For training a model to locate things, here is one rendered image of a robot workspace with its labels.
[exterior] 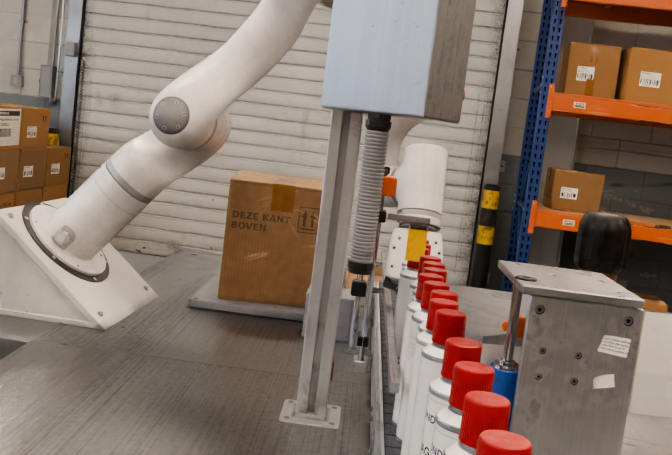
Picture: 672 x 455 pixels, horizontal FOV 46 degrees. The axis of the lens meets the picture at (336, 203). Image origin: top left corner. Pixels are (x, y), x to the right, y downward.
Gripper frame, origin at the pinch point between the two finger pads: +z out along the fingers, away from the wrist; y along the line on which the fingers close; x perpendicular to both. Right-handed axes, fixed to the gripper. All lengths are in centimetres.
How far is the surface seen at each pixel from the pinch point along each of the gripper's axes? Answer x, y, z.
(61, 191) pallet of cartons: 370, -214, -97
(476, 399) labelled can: -87, -1, 16
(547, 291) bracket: -74, 6, 6
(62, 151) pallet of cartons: 356, -213, -121
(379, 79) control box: -49, -11, -23
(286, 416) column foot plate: -24.4, -18.0, 20.5
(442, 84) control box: -50, -3, -23
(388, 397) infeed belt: -25.2, -3.6, 15.9
